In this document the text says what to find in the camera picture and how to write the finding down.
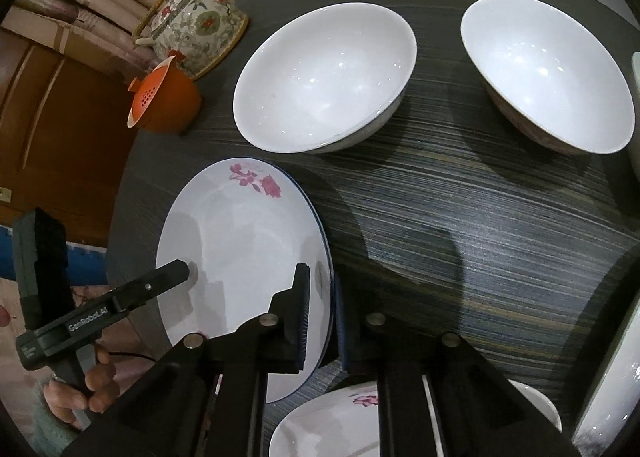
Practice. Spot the person's left hand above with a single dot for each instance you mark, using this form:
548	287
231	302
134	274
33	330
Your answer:
97	385

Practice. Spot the floral white plate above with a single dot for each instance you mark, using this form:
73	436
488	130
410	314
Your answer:
243	225
340	423

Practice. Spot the teal fuzzy sleeve forearm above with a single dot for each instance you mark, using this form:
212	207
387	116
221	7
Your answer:
50	429

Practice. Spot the white bowl floral outside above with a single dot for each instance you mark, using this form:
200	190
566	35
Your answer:
549	76

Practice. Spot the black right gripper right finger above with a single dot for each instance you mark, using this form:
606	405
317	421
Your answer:
435	392

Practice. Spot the floral ceramic teapot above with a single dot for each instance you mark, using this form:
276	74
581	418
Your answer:
169	26

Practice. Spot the orange clay cup with strainer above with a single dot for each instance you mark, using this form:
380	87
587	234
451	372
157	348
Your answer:
165	101

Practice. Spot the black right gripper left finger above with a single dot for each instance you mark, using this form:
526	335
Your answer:
225	413

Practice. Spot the large white bowl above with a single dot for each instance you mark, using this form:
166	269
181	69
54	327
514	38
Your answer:
325	81

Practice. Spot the small white bowl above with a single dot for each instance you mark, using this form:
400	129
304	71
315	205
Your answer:
541	402

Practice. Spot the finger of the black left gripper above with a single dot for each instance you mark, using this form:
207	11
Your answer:
136	293

